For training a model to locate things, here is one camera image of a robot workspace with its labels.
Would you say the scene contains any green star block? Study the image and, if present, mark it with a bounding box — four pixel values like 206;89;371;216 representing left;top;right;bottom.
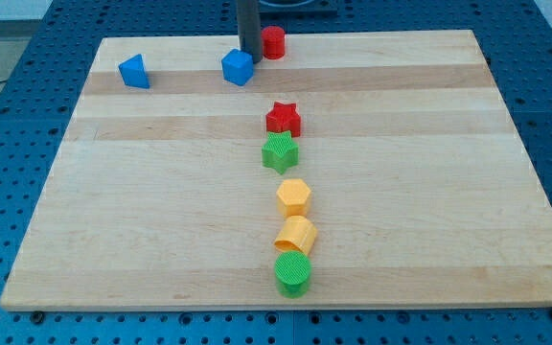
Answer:
262;131;299;174

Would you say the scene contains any red star block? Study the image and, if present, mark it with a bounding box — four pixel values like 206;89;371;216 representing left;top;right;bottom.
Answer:
265;102;302;137

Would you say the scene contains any yellow hexagon block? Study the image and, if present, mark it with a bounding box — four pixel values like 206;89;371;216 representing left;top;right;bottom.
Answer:
276;178;311;218

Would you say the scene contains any yellow half-round block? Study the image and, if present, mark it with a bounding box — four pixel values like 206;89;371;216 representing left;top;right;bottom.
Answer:
273;216;318;256

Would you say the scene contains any light wooden board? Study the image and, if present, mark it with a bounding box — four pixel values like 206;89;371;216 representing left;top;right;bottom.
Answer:
0;31;552;311

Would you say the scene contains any green cylinder block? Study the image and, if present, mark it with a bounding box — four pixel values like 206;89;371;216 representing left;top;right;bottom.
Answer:
274;251;311;298

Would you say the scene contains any blue cube block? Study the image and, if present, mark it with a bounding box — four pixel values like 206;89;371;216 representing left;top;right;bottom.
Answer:
221;49;254;86

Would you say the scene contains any red cylinder block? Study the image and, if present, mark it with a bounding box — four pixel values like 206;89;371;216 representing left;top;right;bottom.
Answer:
261;26;286;59

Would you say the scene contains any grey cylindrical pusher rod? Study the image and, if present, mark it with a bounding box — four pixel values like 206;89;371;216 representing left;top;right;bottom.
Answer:
236;0;264;64

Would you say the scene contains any blue triangular prism block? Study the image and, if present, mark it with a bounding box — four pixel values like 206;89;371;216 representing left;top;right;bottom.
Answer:
118;54;150;89

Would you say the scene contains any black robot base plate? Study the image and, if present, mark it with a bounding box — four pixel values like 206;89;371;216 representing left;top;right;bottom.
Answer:
259;0;339;16

